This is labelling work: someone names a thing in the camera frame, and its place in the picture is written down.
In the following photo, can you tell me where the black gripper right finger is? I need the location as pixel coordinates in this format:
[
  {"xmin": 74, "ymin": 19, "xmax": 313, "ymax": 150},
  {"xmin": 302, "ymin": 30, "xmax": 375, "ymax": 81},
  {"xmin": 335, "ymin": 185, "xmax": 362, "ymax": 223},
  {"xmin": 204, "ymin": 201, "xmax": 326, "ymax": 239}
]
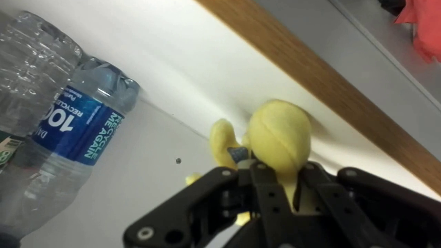
[{"xmin": 293, "ymin": 161, "xmax": 441, "ymax": 248}]

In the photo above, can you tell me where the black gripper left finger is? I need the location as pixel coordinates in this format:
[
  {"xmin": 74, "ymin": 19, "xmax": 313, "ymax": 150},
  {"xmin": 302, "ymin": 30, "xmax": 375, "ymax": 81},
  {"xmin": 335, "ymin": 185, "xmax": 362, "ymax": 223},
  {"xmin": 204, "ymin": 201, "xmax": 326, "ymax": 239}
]
[{"xmin": 122, "ymin": 160, "xmax": 292, "ymax": 248}]

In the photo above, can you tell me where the yellow banana plush toy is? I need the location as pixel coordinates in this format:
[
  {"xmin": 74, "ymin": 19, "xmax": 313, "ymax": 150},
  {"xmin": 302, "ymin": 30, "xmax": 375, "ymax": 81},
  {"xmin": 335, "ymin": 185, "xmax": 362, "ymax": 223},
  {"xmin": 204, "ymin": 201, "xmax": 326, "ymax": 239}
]
[{"xmin": 184, "ymin": 98, "xmax": 322, "ymax": 227}]

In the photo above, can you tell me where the wooden upper cabinet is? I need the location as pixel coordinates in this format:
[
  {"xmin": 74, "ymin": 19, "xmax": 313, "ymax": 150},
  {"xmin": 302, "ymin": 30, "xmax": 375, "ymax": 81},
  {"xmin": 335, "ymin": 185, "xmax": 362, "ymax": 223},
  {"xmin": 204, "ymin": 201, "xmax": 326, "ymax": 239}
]
[{"xmin": 1, "ymin": 0, "xmax": 439, "ymax": 248}]

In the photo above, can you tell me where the clear water bottle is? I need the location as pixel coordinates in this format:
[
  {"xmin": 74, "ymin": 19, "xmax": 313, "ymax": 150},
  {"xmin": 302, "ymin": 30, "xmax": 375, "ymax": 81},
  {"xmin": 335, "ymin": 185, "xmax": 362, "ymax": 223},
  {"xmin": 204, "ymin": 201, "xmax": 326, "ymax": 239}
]
[{"xmin": 0, "ymin": 11, "xmax": 140, "ymax": 248}]

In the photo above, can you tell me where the coral pink cloth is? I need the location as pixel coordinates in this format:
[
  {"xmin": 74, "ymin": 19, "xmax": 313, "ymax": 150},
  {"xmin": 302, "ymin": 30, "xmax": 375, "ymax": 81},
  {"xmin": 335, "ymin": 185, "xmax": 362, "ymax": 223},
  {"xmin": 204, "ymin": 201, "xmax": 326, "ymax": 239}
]
[{"xmin": 395, "ymin": 0, "xmax": 441, "ymax": 62}]

